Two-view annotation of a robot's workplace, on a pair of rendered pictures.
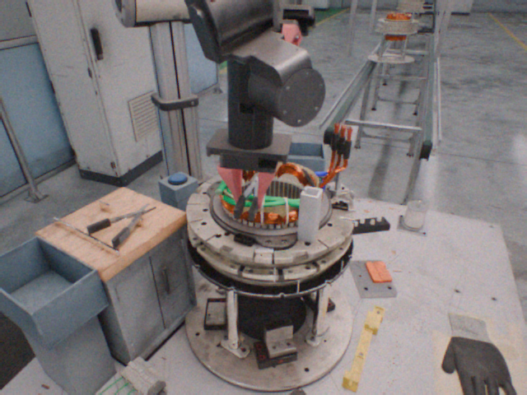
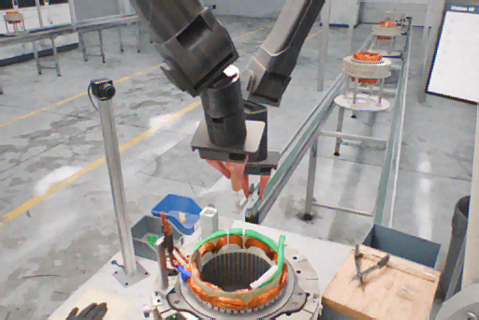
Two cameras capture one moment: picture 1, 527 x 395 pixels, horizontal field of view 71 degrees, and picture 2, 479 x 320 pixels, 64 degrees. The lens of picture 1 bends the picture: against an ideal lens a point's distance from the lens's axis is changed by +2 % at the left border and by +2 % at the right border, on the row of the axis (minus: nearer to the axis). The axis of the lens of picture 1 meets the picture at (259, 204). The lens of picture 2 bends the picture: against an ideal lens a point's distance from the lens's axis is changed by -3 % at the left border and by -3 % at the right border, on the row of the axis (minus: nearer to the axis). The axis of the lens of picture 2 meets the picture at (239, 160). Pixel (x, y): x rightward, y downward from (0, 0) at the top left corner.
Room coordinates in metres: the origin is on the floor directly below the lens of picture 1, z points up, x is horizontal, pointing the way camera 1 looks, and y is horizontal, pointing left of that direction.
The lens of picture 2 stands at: (1.18, -0.01, 1.64)
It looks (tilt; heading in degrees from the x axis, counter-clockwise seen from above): 26 degrees down; 181
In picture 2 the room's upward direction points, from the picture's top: straight up
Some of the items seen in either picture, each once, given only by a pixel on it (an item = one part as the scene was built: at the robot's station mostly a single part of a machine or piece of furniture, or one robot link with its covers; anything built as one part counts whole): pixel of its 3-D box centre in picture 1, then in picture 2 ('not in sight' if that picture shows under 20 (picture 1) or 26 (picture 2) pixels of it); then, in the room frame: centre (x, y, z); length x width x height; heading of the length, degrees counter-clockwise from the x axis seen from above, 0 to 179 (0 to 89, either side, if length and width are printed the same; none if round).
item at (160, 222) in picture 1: (115, 227); (383, 287); (0.56, 0.28, 1.05); 0.20 x 0.19 x 0.02; 147
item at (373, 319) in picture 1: (366, 341); not in sight; (0.50, -0.23, 0.80); 0.22 x 0.04 x 0.03; 152
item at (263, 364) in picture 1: (275, 351); not in sight; (0.46, -0.03, 0.81); 0.08 x 0.05 x 0.02; 105
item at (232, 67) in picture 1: (254, 77); (251, 119); (0.43, 0.01, 1.37); 0.07 x 0.06 x 0.07; 31
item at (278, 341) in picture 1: (279, 338); not in sight; (0.47, -0.04, 0.85); 0.06 x 0.04 x 0.05; 105
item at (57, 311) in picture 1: (61, 327); (391, 290); (0.44, 0.36, 0.92); 0.17 x 0.11 x 0.28; 57
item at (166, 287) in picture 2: (338, 166); (164, 269); (0.62, -0.15, 1.15); 0.03 x 0.02 x 0.12; 145
